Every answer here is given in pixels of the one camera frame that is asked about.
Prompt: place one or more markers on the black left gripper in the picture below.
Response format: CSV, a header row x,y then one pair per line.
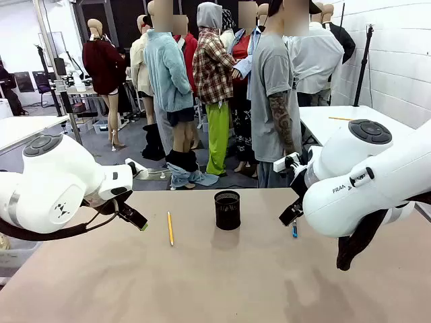
x,y
107,203

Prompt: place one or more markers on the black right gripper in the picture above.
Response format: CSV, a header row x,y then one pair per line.
x,y
298,181

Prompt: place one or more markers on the blue ballpoint pen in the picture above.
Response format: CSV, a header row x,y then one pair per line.
x,y
295,232

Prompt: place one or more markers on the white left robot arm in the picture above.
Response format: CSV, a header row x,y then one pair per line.
x,y
50,188

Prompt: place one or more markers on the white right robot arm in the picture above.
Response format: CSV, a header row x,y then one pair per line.
x,y
353,188

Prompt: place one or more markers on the tattooed right forearm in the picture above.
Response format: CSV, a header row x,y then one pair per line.
x,y
283,124

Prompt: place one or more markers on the black mesh pen holder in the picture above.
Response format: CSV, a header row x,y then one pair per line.
x,y
228,215

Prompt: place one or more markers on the dark clothes heap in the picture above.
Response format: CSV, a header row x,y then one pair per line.
x,y
153,141

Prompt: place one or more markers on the small grey storage crate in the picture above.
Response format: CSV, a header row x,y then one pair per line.
x,y
101,126

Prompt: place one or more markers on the large white table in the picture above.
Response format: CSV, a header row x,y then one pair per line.
x,y
323,124

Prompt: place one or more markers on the slanted metal pole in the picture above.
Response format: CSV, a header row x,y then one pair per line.
x,y
75,128

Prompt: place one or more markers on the person in grey t-shirt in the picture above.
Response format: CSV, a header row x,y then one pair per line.
x,y
269,101

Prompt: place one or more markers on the large clear plastic bin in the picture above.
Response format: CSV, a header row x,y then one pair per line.
x,y
13,255

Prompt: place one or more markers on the grey background workbench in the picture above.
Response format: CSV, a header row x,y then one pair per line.
x,y
77,90

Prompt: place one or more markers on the white table with round leg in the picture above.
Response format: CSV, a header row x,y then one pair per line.
x,y
20,128

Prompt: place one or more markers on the mannequin in cream jacket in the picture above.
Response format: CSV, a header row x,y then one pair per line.
x,y
138,67

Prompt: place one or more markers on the mannequin in maroon sweater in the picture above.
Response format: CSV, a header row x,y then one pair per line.
x,y
101,67

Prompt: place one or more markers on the mannequin in teal fleece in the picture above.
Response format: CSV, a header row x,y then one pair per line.
x,y
165,67

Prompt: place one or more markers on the black office chair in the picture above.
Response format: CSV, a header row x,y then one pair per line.
x,y
43,87

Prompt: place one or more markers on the mannequin in white shirt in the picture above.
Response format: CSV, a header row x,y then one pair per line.
x,y
316,57

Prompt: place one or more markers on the mannequin in blue shirt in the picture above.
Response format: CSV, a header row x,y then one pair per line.
x,y
244,60

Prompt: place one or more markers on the mannequin in plaid hooded shirt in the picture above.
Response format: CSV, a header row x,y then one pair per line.
x,y
212,67

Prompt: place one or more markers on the black tripod stand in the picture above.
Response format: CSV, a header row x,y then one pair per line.
x,y
365,60

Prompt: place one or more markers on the mannequin in red jacket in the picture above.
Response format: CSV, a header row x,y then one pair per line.
x,y
190,47

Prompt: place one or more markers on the seated person in dark clothes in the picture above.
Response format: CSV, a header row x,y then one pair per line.
x,y
6,87

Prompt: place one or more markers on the mannequin in black suit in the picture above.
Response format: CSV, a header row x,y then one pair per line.
x,y
343,40

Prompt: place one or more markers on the mannequin with black headscarf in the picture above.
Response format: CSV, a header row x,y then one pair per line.
x,y
227,20

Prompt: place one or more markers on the mannequin in black top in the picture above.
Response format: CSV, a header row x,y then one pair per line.
x,y
263,11

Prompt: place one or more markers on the grey mannequin base plate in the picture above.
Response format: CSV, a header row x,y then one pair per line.
x,y
153,175

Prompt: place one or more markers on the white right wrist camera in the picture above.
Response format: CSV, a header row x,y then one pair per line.
x,y
286,163

